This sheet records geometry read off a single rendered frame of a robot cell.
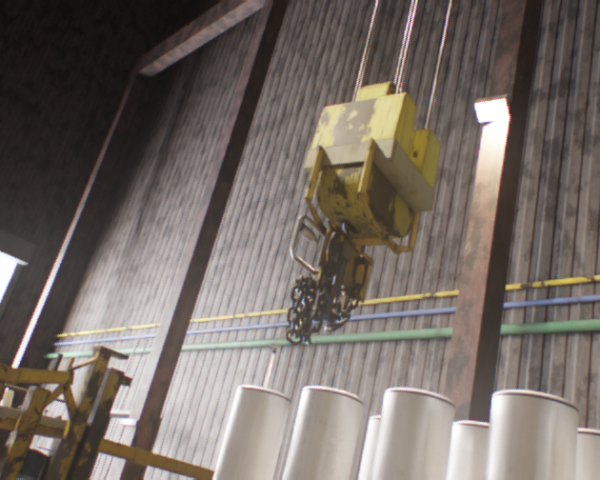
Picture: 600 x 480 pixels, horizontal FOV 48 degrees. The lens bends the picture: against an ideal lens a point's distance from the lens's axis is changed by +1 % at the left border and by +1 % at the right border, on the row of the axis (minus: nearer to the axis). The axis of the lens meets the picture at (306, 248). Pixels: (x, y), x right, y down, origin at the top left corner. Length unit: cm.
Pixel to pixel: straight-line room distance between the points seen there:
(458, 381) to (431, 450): 486
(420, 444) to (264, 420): 57
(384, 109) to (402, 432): 126
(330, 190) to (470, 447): 102
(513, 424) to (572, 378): 594
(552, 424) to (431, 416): 29
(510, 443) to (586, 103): 769
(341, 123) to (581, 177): 603
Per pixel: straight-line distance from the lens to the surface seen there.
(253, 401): 198
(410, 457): 155
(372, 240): 237
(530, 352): 764
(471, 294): 666
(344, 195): 232
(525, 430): 140
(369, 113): 246
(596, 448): 165
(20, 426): 270
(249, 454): 196
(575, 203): 817
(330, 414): 176
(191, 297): 1092
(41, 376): 272
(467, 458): 179
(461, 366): 644
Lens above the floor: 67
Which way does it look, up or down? 22 degrees up
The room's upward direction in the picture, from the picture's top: 14 degrees clockwise
